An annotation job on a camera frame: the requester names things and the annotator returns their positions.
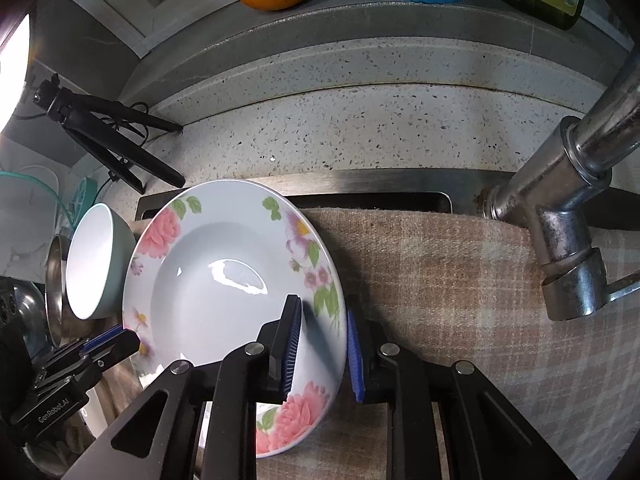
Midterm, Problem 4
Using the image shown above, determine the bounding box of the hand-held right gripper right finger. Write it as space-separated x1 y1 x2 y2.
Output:
346 309 576 480

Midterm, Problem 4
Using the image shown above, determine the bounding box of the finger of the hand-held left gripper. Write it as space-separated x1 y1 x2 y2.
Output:
75 331 142 378
80 324 125 356

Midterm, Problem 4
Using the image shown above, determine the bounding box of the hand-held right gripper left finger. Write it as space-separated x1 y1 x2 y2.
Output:
62 294 304 480

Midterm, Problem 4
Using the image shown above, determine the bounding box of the pale green bowl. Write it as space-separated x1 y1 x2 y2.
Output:
65 203 137 320

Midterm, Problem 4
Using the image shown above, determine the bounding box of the floral white plate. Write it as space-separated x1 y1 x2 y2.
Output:
121 179 348 460

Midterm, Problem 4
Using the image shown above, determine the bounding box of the stainless steel pot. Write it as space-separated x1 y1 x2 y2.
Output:
10 280 51 358

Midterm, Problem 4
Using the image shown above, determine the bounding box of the stainless steel bowl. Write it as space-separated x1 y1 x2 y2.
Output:
44 234 101 348

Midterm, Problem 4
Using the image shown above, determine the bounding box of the plaid cloth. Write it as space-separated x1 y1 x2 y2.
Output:
90 206 640 480

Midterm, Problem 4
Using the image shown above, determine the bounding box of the black tripod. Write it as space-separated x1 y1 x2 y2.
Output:
32 74 187 195

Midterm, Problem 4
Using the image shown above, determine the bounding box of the chrome faucet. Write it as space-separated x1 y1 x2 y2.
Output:
480 55 640 322

